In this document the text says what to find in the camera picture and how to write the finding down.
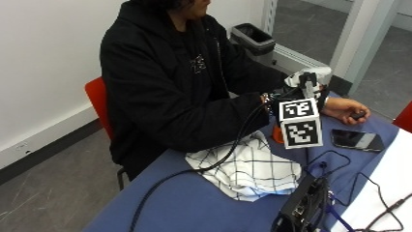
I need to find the black smartphone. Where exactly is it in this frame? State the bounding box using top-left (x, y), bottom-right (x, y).
top-left (329, 129), bottom-right (387, 153)

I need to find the white marker cube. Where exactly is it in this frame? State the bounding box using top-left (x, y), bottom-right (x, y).
top-left (277, 98), bottom-right (324, 150)

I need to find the thin black looped cable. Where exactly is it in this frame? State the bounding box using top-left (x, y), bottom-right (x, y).
top-left (305, 149), bottom-right (353, 177)

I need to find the orange object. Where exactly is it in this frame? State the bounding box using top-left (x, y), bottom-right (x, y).
top-left (271, 121), bottom-right (285, 145)

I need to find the black trash bin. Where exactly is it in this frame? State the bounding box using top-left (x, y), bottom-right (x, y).
top-left (229, 22), bottom-right (277, 67)

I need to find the thin black cable with plug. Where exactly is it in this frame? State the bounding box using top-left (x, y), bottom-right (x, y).
top-left (333, 172), bottom-right (412, 232)

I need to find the black device box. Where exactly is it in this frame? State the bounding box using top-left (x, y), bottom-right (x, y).
top-left (271, 173), bottom-right (332, 232)

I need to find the red chair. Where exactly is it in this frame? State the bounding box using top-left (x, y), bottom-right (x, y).
top-left (84, 76), bottom-right (131, 191)
top-left (392, 101), bottom-right (412, 133)

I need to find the the person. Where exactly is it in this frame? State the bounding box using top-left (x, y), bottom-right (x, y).
top-left (99, 0), bottom-right (289, 182)

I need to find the white checked cloth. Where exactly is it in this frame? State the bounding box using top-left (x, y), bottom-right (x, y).
top-left (184, 130), bottom-right (304, 203)

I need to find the thick black cable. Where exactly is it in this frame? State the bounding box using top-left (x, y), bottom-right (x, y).
top-left (128, 101), bottom-right (271, 232)

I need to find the white board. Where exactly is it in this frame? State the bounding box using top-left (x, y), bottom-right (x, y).
top-left (328, 128), bottom-right (412, 232)

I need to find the blue lanyard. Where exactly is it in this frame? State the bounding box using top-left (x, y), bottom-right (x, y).
top-left (305, 160), bottom-right (357, 232)

